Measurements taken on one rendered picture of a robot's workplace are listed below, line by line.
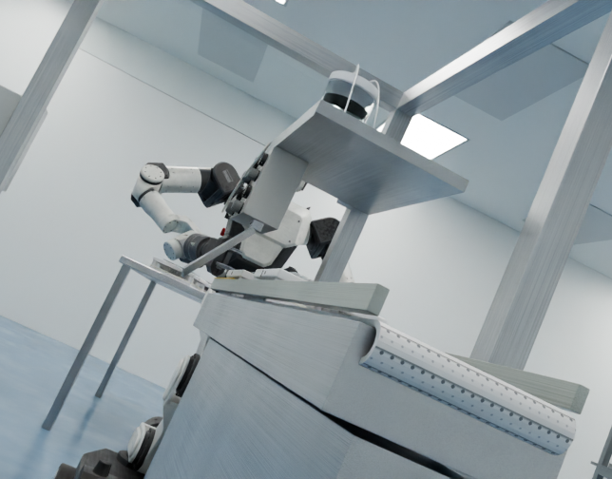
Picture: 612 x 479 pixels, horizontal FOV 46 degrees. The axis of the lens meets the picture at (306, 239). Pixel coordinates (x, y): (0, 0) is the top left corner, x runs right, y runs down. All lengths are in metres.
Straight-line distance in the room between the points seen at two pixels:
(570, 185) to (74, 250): 6.11
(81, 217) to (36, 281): 0.71
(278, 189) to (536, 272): 0.93
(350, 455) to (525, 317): 0.45
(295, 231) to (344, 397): 1.75
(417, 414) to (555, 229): 0.46
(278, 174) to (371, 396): 1.20
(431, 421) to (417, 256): 6.57
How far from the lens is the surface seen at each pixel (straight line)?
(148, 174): 2.37
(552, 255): 1.15
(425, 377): 0.77
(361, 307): 0.78
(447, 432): 0.82
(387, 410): 0.78
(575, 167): 1.19
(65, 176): 7.09
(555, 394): 0.92
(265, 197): 1.89
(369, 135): 1.56
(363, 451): 0.78
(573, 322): 8.08
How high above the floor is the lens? 0.76
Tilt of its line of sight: 9 degrees up
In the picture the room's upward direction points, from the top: 25 degrees clockwise
